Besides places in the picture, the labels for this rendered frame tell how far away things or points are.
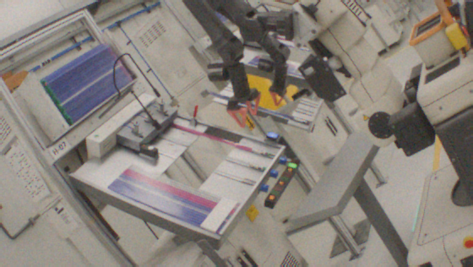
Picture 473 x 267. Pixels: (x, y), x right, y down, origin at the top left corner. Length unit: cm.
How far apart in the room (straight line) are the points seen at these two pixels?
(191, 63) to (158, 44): 27
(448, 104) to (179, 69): 224
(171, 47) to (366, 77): 190
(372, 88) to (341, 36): 20
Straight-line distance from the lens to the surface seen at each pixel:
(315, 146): 318
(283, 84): 217
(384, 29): 648
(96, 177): 209
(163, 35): 331
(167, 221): 187
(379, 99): 166
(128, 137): 222
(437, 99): 146
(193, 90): 334
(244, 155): 224
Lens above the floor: 123
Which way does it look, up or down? 8 degrees down
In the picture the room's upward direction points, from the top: 37 degrees counter-clockwise
